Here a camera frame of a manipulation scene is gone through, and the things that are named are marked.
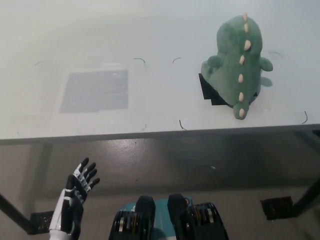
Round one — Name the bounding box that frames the black tape patch on table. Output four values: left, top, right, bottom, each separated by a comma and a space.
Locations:
198, 73, 258, 107

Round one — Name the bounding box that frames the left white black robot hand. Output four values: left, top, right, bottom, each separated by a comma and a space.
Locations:
48, 157, 101, 237

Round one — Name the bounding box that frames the black teal robot torso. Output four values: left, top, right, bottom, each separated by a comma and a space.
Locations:
107, 192, 230, 240

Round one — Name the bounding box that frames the grey tape patch on table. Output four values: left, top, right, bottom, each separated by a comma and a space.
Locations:
59, 69, 130, 115

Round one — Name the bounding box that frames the green plush dinosaur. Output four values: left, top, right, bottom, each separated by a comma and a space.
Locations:
200, 12, 274, 121

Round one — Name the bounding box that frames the black table leg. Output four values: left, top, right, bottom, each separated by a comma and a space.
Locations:
293, 169, 320, 218
0, 192, 35, 235

